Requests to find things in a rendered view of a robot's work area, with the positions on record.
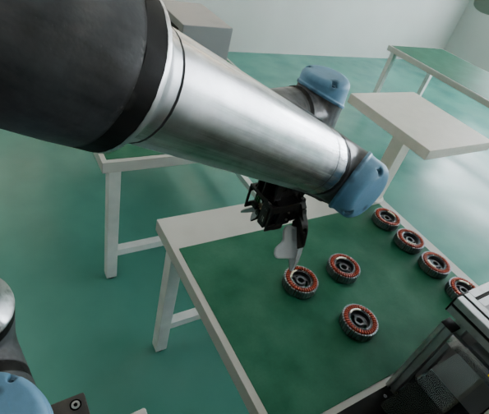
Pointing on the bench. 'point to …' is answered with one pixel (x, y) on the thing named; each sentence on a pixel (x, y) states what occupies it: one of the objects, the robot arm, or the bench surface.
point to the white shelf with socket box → (416, 128)
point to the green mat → (318, 310)
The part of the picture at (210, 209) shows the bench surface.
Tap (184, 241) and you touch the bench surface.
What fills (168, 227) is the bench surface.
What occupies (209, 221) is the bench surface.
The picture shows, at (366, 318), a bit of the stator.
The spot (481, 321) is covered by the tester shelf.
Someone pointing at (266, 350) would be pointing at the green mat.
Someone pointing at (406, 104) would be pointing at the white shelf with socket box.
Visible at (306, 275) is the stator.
